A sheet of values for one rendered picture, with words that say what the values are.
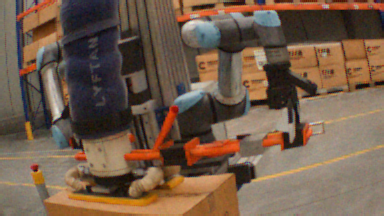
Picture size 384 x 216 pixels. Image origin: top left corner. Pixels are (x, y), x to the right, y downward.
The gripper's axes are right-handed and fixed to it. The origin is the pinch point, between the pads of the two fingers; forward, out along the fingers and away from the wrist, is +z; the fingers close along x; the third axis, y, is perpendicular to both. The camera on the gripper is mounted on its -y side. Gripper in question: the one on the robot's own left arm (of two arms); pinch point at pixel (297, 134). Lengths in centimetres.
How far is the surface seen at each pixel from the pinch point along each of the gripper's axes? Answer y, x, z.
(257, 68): 242, -706, 76
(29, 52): 703, -673, -52
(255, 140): 12.3, 3.4, -1.1
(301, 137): -2.4, 3.5, 0.2
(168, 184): 43.8, -4.2, 11.9
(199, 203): 28.1, 10.6, 13.7
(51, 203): 83, 22, 14
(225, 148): 21.1, 3.3, -0.1
